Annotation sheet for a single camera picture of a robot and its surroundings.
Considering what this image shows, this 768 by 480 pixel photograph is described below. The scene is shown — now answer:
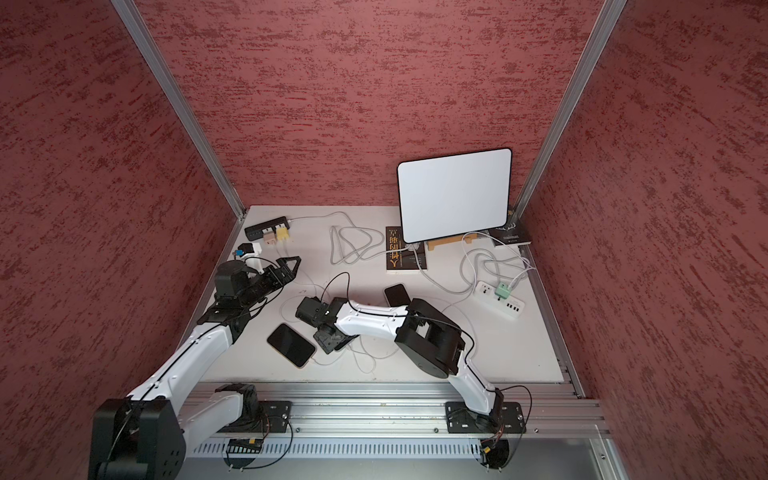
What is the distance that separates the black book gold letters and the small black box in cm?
30

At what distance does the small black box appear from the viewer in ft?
3.69

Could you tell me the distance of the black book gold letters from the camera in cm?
105
